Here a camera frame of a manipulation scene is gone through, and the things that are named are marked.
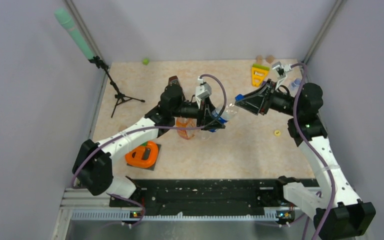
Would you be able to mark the dark grey square mat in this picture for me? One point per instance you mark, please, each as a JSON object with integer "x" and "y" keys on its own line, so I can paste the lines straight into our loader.
{"x": 155, "y": 160}

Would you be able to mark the orange tape dispenser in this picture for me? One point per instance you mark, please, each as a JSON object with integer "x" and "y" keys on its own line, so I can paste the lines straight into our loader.
{"x": 142, "y": 154}

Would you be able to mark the yellow triangular toy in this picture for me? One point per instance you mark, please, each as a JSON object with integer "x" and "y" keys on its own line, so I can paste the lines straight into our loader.
{"x": 258, "y": 74}

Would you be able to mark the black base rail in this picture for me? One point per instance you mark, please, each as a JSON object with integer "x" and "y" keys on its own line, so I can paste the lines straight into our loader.
{"x": 208, "y": 197}

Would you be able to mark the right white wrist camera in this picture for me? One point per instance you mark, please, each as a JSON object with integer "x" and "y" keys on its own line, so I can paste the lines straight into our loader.
{"x": 281, "y": 70}

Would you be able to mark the tan wooden cube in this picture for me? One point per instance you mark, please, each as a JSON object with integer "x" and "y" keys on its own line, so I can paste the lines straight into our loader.
{"x": 122, "y": 128}

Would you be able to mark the tan wooden block left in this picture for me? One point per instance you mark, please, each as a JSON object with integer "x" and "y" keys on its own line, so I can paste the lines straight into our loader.
{"x": 259, "y": 59}

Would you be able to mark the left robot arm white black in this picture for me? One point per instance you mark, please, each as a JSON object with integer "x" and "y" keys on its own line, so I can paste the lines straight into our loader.
{"x": 93, "y": 167}

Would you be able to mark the mint green microphone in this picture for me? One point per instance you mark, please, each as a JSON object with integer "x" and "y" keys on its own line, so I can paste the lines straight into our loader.
{"x": 65, "y": 20}

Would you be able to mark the blue cap labelled bottle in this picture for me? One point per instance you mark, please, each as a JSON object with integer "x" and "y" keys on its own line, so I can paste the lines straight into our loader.
{"x": 230, "y": 111}

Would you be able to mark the small green cube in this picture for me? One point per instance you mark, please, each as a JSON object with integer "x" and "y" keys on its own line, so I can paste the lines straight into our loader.
{"x": 145, "y": 61}

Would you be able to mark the brown wooden metronome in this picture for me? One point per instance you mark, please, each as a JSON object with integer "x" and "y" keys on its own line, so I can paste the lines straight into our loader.
{"x": 174, "y": 80}

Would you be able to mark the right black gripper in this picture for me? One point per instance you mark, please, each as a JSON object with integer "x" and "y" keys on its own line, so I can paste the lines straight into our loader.
{"x": 256, "y": 102}

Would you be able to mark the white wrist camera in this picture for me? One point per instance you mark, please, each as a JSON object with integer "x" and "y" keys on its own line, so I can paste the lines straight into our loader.
{"x": 281, "y": 70}
{"x": 202, "y": 91}

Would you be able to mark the clear small water bottle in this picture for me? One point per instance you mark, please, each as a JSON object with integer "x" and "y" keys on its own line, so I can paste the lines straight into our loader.
{"x": 294, "y": 85}

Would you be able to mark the grey toothed cable tray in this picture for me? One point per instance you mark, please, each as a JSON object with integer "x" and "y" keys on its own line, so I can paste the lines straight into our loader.
{"x": 270, "y": 215}

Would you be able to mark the black tripod microphone stand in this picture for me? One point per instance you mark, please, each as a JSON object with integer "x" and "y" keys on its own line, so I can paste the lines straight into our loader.
{"x": 120, "y": 97}

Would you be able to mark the small green block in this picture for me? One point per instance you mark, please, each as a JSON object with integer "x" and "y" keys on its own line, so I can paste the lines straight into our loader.
{"x": 144, "y": 144}

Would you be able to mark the orange juice bottle yellow cap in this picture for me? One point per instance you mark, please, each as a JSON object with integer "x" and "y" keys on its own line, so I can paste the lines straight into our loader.
{"x": 187, "y": 124}

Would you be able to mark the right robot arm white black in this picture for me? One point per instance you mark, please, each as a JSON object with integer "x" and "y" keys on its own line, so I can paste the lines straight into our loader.
{"x": 340, "y": 212}

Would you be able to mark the tan wooden block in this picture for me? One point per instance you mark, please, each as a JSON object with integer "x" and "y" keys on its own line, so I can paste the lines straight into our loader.
{"x": 270, "y": 59}
{"x": 259, "y": 59}

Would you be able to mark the tan wooden block right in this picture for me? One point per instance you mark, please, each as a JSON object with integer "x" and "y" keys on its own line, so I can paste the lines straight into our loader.
{"x": 270, "y": 59}

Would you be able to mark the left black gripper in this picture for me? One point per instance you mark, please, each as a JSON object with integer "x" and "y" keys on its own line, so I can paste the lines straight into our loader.
{"x": 205, "y": 120}

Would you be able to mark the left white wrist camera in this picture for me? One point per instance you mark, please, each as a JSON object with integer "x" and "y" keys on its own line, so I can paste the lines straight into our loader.
{"x": 202, "y": 91}

